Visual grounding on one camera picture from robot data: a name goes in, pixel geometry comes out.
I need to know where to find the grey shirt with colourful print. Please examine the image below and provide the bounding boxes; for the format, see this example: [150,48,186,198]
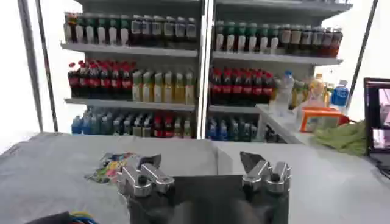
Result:
[0,131,232,224]

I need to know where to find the thin dark pole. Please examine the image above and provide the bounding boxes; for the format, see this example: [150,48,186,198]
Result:
[34,0,60,133]

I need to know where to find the orange juice bottle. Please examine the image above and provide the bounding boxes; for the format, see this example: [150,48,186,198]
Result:
[307,73,327,108]

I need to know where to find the slanted dark pole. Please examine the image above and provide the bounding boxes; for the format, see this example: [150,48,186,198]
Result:
[346,0,380,106]

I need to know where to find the orange box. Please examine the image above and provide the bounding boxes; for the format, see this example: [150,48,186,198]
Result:
[299,106,350,133]

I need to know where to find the green cloth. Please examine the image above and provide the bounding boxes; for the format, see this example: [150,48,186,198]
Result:
[311,120,368,157]

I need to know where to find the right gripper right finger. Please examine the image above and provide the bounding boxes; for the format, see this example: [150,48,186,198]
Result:
[239,151,293,195]

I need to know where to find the clear water bottle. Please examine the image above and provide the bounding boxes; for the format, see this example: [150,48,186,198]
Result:
[275,70,296,117]

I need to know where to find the white side table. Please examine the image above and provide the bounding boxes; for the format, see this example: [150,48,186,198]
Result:
[255,103,369,156]

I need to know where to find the dark part with coloured cables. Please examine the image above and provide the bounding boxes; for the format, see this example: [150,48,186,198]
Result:
[26,210,99,224]

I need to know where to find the blue labelled bottle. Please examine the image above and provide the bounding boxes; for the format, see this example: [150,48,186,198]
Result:
[330,80,350,114]

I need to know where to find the thick grey window post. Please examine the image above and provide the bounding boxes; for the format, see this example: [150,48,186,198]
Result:
[17,0,44,133]

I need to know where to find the shelf unit with drink bottles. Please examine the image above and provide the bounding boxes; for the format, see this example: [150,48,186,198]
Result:
[60,0,204,139]
[207,0,354,143]

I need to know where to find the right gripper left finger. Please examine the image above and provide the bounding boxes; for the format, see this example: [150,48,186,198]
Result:
[116,153,176,198]

